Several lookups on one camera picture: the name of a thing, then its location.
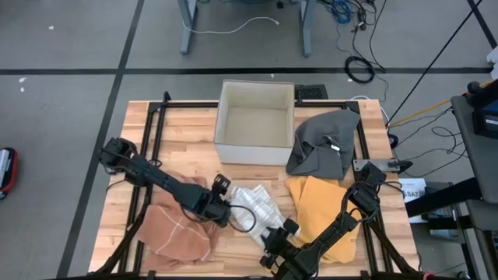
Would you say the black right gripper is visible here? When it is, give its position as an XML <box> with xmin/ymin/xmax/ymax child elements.
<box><xmin>259</xmin><ymin>231</ymin><xmax>312</xmax><ymax>280</ymax></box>

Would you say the white beige plaid towel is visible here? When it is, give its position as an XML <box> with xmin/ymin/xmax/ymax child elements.
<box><xmin>226</xmin><ymin>183</ymin><xmax>300</xmax><ymax>250</ymax></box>

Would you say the mustard yellow towel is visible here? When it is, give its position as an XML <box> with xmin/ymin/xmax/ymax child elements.
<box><xmin>285</xmin><ymin>175</ymin><xmax>363</xmax><ymax>264</ymax></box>

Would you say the terracotta pink towel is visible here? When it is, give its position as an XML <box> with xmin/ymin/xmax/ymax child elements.
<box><xmin>134</xmin><ymin>170</ymin><xmax>221</xmax><ymax>271</ymax></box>

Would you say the dark grey towel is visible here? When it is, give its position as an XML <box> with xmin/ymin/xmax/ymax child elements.
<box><xmin>286</xmin><ymin>108</ymin><xmax>362</xmax><ymax>181</ymax></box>

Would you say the beige fabric storage box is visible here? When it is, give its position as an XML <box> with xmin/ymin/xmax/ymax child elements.
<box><xmin>213</xmin><ymin>79</ymin><xmax>296</xmax><ymax>166</ymax></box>

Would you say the grey metal mounting plate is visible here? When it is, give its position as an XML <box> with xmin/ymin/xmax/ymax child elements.
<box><xmin>352</xmin><ymin>158</ymin><xmax>404</xmax><ymax>173</ymax></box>

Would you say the black perforated mat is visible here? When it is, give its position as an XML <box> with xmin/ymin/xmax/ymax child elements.
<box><xmin>294</xmin><ymin>84</ymin><xmax>329</xmax><ymax>100</ymax></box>

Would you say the white printed paper sheet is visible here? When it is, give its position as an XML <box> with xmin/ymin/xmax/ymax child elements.
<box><xmin>399</xmin><ymin>177</ymin><xmax>428</xmax><ymax>204</ymax></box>

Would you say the blue plastic bin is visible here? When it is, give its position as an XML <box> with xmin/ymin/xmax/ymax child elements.
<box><xmin>426</xmin><ymin>209</ymin><xmax>464</xmax><ymax>242</ymax></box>

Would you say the grey desk leg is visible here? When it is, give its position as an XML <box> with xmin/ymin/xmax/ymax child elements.
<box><xmin>298</xmin><ymin>0</ymin><xmax>314</xmax><ymax>58</ymax></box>
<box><xmin>177</xmin><ymin>0</ymin><xmax>198</xmax><ymax>55</ymax></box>

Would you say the red black case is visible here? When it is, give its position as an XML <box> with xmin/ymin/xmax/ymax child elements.
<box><xmin>0</xmin><ymin>146</ymin><xmax>19</xmax><ymax>200</ymax></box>

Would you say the black equipment cart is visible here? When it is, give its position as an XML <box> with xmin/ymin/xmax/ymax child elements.
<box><xmin>404</xmin><ymin>95</ymin><xmax>498</xmax><ymax>280</ymax></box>

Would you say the black device with blue screen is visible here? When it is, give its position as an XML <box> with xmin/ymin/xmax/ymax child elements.
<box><xmin>466</xmin><ymin>79</ymin><xmax>498</xmax><ymax>140</ymax></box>

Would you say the thin black pole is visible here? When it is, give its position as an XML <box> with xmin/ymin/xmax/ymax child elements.
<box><xmin>386</xmin><ymin>0</ymin><xmax>486</xmax><ymax>128</ymax></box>

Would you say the white crumpled object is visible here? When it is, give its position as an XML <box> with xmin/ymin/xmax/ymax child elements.
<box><xmin>486</xmin><ymin>45</ymin><xmax>498</xmax><ymax>81</ymax></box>

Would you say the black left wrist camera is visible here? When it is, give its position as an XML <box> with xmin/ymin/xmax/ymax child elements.
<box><xmin>212</xmin><ymin>173</ymin><xmax>233</xmax><ymax>195</ymax></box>

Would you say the black left camera cable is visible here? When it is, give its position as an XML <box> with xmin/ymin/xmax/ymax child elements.
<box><xmin>227</xmin><ymin>204</ymin><xmax>258</xmax><ymax>234</ymax></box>

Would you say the black aluminium table frame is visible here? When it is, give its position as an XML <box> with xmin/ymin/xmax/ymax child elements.
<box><xmin>89</xmin><ymin>91</ymin><xmax>423</xmax><ymax>280</ymax></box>

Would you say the white floor cable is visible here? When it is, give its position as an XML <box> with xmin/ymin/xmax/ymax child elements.
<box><xmin>181</xmin><ymin>16</ymin><xmax>281</xmax><ymax>35</ymax></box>

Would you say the thin white cable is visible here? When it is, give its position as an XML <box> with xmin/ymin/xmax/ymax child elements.
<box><xmin>349</xmin><ymin>94</ymin><xmax>390</xmax><ymax>124</ymax></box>

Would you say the black coiled cable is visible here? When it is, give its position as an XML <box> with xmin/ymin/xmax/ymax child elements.
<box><xmin>343</xmin><ymin>55</ymin><xmax>377</xmax><ymax>85</ymax></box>

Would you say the yellow cable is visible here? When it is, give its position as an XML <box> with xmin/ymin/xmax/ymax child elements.
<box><xmin>388</xmin><ymin>80</ymin><xmax>494</xmax><ymax>128</ymax></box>

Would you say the black long floor cable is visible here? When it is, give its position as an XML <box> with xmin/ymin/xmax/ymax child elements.
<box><xmin>334</xmin><ymin>0</ymin><xmax>390</xmax><ymax>104</ymax></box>

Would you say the blue cable bundle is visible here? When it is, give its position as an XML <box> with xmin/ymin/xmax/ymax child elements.
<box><xmin>328</xmin><ymin>0</ymin><xmax>353</xmax><ymax>25</ymax></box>

